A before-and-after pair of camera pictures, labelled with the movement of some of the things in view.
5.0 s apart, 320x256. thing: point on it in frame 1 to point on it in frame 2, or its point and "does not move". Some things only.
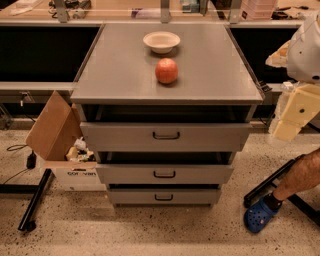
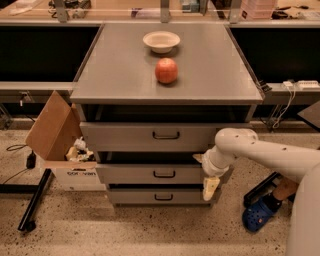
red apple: (166, 71) does not move
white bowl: (161, 42) does not move
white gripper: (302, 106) to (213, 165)
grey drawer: (164, 174) does not move
